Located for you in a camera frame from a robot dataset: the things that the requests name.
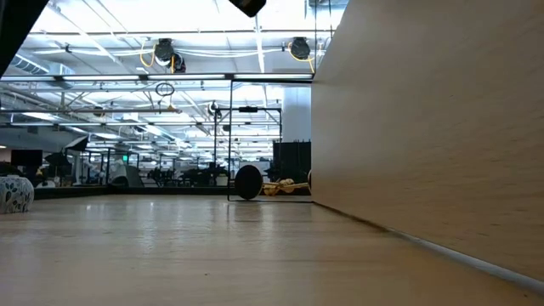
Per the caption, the white blue leaf candle tin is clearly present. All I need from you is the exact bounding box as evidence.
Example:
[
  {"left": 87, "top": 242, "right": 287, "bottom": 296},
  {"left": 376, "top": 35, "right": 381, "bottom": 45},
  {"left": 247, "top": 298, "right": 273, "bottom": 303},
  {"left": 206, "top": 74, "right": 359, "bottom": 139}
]
[{"left": 0, "top": 175, "right": 36, "bottom": 215}]

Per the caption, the grey tent cover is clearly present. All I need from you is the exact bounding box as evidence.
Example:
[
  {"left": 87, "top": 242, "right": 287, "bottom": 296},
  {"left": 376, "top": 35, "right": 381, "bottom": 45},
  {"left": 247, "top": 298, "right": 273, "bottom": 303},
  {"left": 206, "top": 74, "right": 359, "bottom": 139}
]
[{"left": 109, "top": 164, "right": 145, "bottom": 188}]

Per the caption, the black cord reel yellow cable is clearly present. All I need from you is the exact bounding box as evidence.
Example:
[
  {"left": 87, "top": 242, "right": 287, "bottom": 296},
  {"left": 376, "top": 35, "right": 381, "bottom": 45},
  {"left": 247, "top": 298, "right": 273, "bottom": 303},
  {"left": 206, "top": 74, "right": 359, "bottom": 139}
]
[
  {"left": 286, "top": 36, "right": 316, "bottom": 74},
  {"left": 139, "top": 37, "right": 188, "bottom": 75}
]

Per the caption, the wooden tray with black legs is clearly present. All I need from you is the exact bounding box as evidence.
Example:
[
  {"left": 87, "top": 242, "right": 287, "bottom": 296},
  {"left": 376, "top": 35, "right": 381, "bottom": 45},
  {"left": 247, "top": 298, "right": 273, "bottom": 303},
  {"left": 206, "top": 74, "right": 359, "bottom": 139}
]
[{"left": 227, "top": 0, "right": 544, "bottom": 297}]

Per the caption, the black background monitor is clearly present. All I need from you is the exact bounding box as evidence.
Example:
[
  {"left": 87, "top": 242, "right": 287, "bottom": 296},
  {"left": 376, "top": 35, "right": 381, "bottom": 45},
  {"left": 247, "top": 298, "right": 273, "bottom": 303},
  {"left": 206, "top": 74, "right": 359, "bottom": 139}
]
[{"left": 10, "top": 149, "right": 44, "bottom": 169}]

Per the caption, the black vertical post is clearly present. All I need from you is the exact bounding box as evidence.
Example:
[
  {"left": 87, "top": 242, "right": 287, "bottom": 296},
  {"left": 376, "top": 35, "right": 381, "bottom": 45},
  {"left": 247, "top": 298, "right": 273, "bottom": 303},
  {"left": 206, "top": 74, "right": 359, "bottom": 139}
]
[{"left": 32, "top": 185, "right": 314, "bottom": 201}]

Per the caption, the hanging black cable ring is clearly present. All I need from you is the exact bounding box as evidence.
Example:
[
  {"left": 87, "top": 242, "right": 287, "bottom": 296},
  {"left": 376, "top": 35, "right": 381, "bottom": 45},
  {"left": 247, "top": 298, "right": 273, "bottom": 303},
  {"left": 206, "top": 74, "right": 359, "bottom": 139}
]
[{"left": 154, "top": 81, "right": 176, "bottom": 98}]

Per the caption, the black softbox light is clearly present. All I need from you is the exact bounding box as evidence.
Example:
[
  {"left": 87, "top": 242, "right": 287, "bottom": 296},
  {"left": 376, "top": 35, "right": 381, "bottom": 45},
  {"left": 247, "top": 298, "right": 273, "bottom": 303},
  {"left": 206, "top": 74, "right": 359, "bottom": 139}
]
[{"left": 62, "top": 134, "right": 90, "bottom": 154}]

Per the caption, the long overhead light beam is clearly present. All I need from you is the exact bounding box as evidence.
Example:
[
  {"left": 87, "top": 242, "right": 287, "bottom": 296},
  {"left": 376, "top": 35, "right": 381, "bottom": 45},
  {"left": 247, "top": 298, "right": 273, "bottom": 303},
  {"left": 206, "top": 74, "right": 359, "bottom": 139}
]
[{"left": 0, "top": 72, "right": 315, "bottom": 83}]

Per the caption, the black panel cabinet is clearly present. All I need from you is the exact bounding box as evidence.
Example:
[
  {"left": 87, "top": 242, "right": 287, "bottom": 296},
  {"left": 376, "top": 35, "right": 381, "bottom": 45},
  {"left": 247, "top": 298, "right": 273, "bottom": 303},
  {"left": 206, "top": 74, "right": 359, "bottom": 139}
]
[{"left": 271, "top": 140, "right": 313, "bottom": 184}]

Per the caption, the medium gold candlestick holder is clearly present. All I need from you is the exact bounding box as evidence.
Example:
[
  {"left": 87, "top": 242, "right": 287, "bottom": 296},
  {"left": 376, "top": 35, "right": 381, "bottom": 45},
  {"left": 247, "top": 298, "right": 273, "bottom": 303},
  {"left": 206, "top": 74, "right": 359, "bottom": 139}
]
[{"left": 234, "top": 164, "right": 281, "bottom": 201}]

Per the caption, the black background rack frame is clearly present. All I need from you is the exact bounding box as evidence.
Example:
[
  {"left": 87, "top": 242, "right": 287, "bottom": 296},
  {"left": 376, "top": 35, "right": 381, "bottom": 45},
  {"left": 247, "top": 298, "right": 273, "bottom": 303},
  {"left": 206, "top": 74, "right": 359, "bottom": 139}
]
[{"left": 213, "top": 105, "right": 283, "bottom": 188}]

